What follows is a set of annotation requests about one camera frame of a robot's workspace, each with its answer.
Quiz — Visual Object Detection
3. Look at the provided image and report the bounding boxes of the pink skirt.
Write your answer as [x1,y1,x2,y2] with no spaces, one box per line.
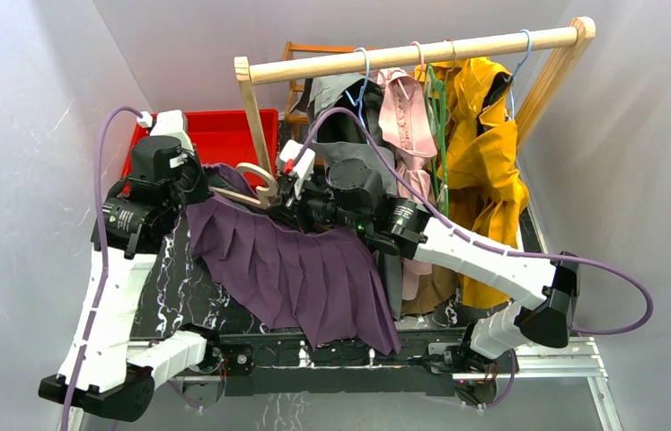
[375,66,440,302]

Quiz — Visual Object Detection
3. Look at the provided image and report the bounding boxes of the blue wire hanger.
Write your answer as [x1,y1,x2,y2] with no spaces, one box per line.
[344,47,371,132]

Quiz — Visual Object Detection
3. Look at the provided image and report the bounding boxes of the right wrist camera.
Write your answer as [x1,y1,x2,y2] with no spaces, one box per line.
[277,139,315,199]

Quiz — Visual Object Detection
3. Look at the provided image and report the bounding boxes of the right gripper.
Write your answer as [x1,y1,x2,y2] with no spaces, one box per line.
[266,169,369,235]

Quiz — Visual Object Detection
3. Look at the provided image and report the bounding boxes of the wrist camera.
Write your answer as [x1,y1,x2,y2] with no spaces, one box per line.
[277,139,315,199]
[137,110,195,154]

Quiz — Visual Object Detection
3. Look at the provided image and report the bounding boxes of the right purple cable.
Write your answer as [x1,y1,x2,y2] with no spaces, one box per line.
[293,107,655,337]

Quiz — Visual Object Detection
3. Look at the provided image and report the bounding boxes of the beige wooden hanger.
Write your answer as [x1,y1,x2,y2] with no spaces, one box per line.
[203,163,279,209]

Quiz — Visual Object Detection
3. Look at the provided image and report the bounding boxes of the brown skirt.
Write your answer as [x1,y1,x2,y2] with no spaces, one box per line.
[402,266,461,315]

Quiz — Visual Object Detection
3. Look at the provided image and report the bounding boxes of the light blue hanger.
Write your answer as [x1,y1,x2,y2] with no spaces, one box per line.
[506,29,533,120]

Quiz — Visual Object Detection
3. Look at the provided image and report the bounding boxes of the purple cable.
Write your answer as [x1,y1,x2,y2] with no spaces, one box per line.
[293,107,655,337]
[59,105,152,431]

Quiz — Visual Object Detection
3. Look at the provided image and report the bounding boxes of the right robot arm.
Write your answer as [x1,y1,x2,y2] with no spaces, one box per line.
[276,145,579,372]

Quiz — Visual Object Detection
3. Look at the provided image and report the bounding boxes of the yellow skirt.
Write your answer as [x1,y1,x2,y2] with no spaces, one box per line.
[415,56,532,309]

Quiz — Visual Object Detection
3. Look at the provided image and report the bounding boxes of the grey pleated skirt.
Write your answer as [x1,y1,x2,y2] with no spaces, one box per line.
[296,74,404,322]

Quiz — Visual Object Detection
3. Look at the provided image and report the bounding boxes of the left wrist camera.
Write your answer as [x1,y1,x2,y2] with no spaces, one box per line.
[137,110,195,154]

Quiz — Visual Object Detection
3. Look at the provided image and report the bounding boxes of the wooden clothes rack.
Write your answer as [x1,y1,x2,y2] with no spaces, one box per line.
[234,16,596,172]

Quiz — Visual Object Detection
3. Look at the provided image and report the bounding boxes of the purple pleated skirt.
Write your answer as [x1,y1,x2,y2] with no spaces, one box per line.
[185,195,402,354]

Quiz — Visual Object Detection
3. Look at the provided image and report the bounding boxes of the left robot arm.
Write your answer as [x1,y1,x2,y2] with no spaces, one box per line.
[38,136,223,430]

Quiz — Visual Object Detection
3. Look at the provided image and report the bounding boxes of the orange wooden shelf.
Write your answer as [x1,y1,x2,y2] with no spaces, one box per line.
[282,40,356,135]

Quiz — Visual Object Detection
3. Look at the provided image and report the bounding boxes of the green hanger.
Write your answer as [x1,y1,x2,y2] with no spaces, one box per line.
[424,65,448,216]

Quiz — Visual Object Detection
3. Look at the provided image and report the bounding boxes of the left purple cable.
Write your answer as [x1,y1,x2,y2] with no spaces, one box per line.
[59,105,152,431]

